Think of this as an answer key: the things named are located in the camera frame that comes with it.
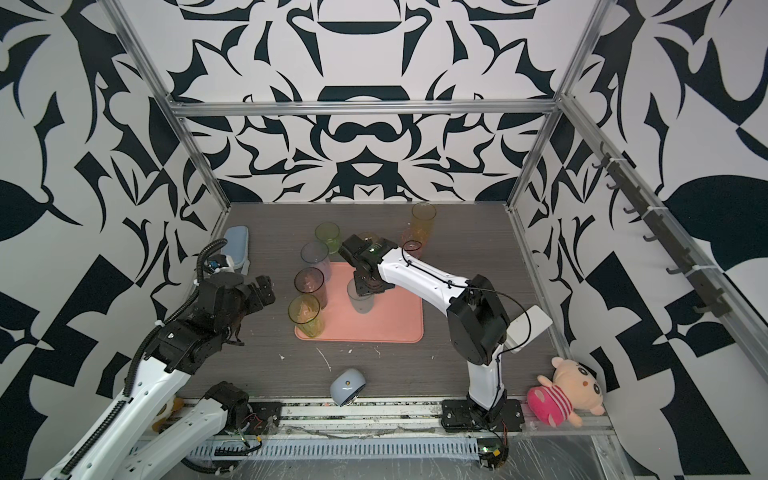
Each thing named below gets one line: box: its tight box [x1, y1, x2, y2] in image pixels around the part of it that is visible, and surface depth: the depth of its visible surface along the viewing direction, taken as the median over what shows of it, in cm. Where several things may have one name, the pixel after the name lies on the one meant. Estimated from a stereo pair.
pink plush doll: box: [527, 357, 605, 428], surface depth 74 cm
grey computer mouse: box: [330, 368, 366, 407], surface depth 73 cm
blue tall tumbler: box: [300, 241, 331, 282], surface depth 92 cm
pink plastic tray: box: [294, 262, 424, 344], surface depth 92 cm
